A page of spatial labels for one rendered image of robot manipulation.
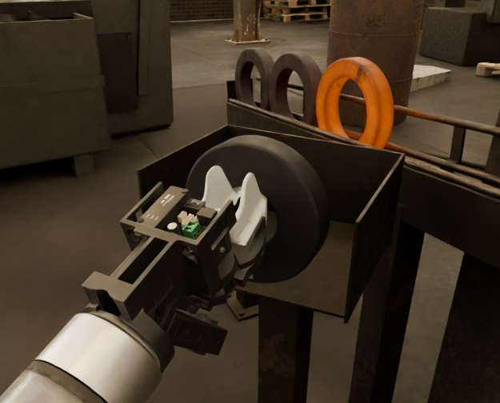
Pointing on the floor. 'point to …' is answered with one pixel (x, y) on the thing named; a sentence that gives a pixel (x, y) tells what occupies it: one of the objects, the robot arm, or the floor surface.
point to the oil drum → (375, 46)
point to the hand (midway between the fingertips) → (254, 194)
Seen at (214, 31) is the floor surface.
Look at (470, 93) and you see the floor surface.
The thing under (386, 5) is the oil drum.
